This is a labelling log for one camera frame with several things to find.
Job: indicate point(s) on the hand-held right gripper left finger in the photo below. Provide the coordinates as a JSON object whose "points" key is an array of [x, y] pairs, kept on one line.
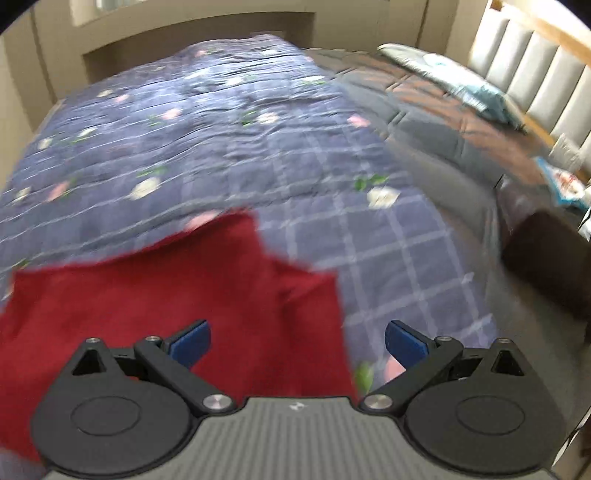
{"points": [[190, 341]]}

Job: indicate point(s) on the blue checked floral quilt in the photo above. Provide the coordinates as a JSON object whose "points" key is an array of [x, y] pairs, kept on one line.
{"points": [[207, 124]]}

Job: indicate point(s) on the blue white packet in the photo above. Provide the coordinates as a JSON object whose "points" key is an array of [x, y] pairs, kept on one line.
{"points": [[565, 182]]}

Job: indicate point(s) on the red long-sleeve shirt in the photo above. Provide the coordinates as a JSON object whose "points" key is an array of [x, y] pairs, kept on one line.
{"points": [[138, 295]]}

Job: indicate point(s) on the dark brown cushion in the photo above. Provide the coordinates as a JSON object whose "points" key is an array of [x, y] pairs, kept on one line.
{"points": [[549, 267]]}

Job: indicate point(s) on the beige window cabinet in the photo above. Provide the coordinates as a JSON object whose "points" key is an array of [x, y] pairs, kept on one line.
{"points": [[184, 18]]}

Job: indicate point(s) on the light blue patterned pillow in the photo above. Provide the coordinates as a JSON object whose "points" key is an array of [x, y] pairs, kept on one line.
{"points": [[461, 83]]}

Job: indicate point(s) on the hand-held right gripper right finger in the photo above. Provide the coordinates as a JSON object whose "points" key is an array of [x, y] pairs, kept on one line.
{"points": [[406, 344]]}

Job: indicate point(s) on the grey padded wooden headboard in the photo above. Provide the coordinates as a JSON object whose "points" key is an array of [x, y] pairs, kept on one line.
{"points": [[531, 60]]}

